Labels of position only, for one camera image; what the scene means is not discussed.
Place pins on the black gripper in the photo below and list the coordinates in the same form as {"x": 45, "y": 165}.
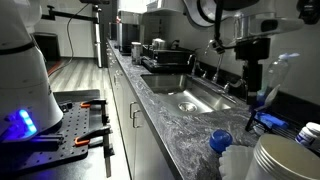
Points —
{"x": 251, "y": 50}

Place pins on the small white pill bottle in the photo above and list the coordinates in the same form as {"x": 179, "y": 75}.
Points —
{"x": 308, "y": 133}

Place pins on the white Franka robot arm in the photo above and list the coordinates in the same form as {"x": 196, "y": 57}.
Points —
{"x": 23, "y": 73}

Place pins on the black dish drying rack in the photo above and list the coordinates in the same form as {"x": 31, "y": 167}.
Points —
{"x": 166, "y": 63}

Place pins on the clear dish soap bottle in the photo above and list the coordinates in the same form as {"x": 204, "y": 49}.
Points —
{"x": 278, "y": 71}

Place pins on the chrome gooseneck faucet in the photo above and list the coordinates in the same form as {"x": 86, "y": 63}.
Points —
{"x": 218, "y": 68}

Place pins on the blue sponge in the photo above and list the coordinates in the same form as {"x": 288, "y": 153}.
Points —
{"x": 271, "y": 120}

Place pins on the blue plastic bottle cap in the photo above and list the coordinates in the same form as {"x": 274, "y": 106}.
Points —
{"x": 220, "y": 140}

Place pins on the stainless steel sink basin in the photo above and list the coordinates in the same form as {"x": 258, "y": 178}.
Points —
{"x": 173, "y": 86}

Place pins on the silver kettle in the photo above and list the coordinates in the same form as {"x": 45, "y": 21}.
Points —
{"x": 158, "y": 44}

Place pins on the metal canister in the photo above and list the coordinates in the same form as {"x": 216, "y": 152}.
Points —
{"x": 136, "y": 53}

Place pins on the black coffee machine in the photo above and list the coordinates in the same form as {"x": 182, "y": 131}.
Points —
{"x": 128, "y": 33}

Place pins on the orange black bar clamp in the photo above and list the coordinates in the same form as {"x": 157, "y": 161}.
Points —
{"x": 93, "y": 133}
{"x": 95, "y": 102}

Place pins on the black robot table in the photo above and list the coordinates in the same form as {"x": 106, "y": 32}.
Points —
{"x": 86, "y": 95}

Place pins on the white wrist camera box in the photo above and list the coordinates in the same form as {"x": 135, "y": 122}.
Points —
{"x": 276, "y": 25}

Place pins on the black wall soap dispenser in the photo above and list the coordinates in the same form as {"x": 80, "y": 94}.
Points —
{"x": 308, "y": 11}

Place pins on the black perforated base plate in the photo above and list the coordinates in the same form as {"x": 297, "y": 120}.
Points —
{"x": 73, "y": 126}

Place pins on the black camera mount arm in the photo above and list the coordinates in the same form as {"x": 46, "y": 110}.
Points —
{"x": 71, "y": 15}

